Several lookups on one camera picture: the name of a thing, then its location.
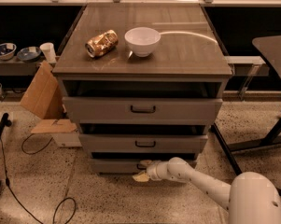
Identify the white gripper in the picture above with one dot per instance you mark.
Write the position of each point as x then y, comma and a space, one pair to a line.
153, 172

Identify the grey bottom drawer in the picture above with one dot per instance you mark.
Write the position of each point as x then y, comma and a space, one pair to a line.
116, 167

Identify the grey drawer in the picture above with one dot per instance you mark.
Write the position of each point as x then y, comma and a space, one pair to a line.
168, 111
134, 143
116, 167

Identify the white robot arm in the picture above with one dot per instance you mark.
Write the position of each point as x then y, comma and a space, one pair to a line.
251, 198

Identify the grey middle drawer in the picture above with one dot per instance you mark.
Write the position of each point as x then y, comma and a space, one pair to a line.
134, 143

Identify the grey top drawer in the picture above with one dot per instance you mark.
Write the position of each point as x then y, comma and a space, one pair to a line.
168, 111

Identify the grey drawer cabinet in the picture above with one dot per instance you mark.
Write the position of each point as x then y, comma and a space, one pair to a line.
187, 64

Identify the brown cardboard box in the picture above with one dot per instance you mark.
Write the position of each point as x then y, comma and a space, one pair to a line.
43, 98

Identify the white bowl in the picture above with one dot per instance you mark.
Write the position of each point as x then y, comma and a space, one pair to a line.
142, 41

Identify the crushed golden soda can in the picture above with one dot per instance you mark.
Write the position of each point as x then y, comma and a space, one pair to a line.
101, 44

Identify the white paper cup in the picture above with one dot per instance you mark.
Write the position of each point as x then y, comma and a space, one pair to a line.
49, 52

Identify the blue bowl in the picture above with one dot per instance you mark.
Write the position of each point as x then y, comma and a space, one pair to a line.
7, 51
29, 54

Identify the grey side shelf left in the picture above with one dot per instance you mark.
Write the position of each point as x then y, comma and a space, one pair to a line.
15, 67

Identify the blue bowl far left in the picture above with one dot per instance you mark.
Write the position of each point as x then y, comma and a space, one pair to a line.
7, 51

